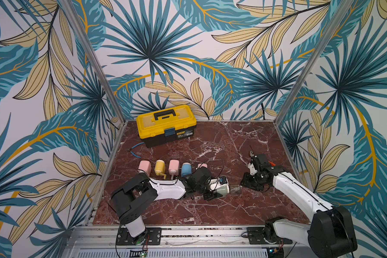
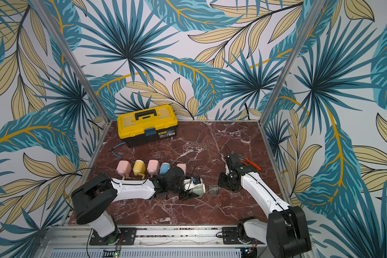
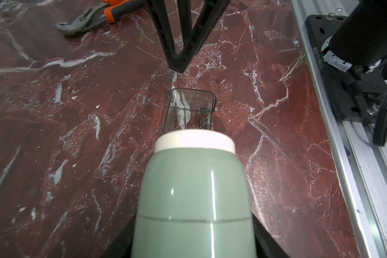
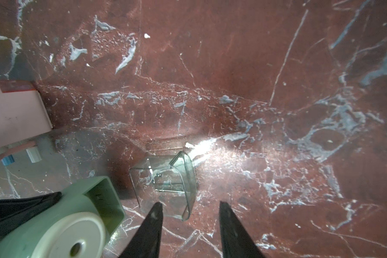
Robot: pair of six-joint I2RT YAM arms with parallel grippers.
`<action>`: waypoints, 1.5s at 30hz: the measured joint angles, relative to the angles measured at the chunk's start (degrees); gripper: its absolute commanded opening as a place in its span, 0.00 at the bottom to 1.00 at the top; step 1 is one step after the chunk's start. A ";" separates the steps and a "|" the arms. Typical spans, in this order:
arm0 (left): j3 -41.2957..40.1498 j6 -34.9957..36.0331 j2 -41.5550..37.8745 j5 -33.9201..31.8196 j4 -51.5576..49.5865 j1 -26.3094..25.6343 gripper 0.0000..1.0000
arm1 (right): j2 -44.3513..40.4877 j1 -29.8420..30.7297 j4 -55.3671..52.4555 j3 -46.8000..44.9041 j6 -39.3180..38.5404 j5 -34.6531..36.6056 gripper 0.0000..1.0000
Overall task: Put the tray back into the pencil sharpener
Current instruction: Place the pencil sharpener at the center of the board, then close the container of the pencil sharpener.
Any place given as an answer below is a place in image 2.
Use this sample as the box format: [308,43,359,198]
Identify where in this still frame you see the green pencil sharpener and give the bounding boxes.
[191,184,206,198]

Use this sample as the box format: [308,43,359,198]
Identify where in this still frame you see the blue pencil sharpener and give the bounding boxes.
[159,162,170,175]

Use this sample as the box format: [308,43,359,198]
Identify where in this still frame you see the yellow pencil sharpener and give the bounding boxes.
[133,160,146,180]

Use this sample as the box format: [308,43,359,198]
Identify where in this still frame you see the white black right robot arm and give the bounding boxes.
[217,152,312,258]

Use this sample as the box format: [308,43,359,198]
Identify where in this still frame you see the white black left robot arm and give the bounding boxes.
[72,167,206,238]

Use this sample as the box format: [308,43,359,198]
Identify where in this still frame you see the yellow black toolbox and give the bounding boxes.
[117,104,178,148]

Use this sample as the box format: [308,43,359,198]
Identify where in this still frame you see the orange handled pliers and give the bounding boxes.
[240,158,261,171]

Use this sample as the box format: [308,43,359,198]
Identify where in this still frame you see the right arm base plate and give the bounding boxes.
[221,226,245,245]

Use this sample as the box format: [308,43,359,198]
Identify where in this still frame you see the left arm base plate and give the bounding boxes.
[89,227,137,246]

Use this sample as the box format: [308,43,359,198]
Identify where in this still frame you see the blue handled cutters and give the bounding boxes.
[111,142,126,159]

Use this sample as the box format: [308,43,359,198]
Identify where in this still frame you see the aluminium front rail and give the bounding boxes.
[35,225,272,258]

